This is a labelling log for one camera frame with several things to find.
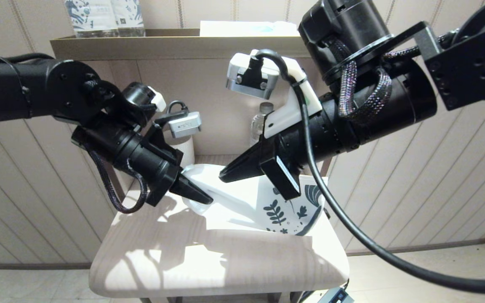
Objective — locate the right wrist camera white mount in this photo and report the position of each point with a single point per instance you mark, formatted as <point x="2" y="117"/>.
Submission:
<point x="276" y="84"/>

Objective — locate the white floral plastic bag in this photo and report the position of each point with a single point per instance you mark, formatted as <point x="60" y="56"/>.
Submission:
<point x="246" y="202"/>

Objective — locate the white tissue pack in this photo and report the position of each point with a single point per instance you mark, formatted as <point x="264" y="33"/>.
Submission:
<point x="246" y="29"/>

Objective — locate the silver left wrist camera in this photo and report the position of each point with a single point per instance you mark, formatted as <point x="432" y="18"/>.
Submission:
<point x="185" y="124"/>

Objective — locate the beige wooden shelf unit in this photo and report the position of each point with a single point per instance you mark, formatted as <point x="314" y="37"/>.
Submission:
<point x="209" y="44"/>

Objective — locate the clear plastic water bottle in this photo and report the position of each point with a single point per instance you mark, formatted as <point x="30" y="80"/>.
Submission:
<point x="261" y="120"/>

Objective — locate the blue electronic device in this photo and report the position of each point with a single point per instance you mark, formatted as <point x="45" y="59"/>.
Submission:
<point x="335" y="296"/>

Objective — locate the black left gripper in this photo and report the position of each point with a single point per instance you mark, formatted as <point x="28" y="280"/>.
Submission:
<point x="164" y="181"/>

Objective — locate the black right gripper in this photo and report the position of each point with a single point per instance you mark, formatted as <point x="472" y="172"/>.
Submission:
<point x="282" y="168"/>

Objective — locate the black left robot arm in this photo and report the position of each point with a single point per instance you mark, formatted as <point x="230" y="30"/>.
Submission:
<point x="36" y="92"/>

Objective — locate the white ribbed mug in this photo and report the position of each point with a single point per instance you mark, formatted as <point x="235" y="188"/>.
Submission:
<point x="185" y="147"/>

